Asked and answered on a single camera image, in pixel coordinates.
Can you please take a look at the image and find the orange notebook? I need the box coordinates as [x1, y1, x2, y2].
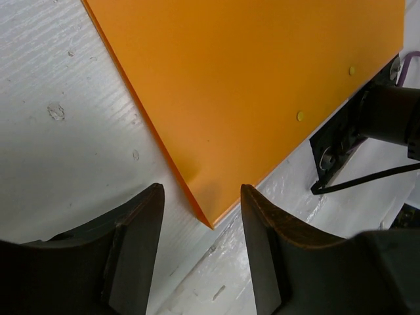
[84, 1, 406, 228]

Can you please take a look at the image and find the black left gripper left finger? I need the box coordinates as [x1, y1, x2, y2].
[1, 183, 164, 314]

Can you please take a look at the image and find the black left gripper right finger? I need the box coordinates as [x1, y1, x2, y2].
[240, 184, 419, 314]

